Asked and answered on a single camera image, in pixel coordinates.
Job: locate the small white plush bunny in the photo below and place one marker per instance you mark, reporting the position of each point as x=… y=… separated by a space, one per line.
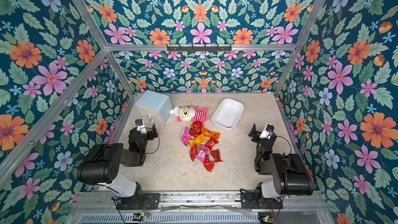
x=175 y=111

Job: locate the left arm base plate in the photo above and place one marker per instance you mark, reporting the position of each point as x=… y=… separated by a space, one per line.
x=140 y=201

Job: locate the orange tea bag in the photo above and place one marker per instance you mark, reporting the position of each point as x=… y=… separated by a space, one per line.
x=210 y=134

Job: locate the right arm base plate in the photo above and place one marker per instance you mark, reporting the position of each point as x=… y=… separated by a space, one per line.
x=253 y=199

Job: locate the white pink plush doll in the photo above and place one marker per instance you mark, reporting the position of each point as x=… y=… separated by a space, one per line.
x=188 y=113

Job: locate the black hook rail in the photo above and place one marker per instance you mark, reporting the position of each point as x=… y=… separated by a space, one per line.
x=195 y=48

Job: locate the red tea bag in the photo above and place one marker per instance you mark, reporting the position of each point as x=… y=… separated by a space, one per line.
x=193 y=152
x=211 y=143
x=196 y=128
x=208 y=165
x=216 y=155

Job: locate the yellow tea bag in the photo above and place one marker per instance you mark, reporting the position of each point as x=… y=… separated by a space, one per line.
x=197 y=141

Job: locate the light blue mini cabinet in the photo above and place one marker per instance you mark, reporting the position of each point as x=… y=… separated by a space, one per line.
x=154 y=106

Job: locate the white plastic storage box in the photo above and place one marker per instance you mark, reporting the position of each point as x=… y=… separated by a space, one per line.
x=228 y=114

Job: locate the red tea bag bottom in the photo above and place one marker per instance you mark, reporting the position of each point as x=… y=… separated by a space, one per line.
x=208 y=165

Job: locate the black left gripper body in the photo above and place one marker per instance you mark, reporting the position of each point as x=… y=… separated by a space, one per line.
x=150 y=137

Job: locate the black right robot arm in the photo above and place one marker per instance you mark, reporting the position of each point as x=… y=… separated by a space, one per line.
x=288 y=172

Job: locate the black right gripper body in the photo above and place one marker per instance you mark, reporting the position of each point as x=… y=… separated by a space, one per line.
x=261 y=135

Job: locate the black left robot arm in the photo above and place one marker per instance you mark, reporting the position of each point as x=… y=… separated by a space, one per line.
x=102 y=164

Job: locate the red tea bag top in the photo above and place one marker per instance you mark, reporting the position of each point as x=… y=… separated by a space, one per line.
x=196 y=128

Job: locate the pink tea bag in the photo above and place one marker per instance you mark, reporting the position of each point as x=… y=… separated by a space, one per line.
x=185 y=136
x=202 y=153

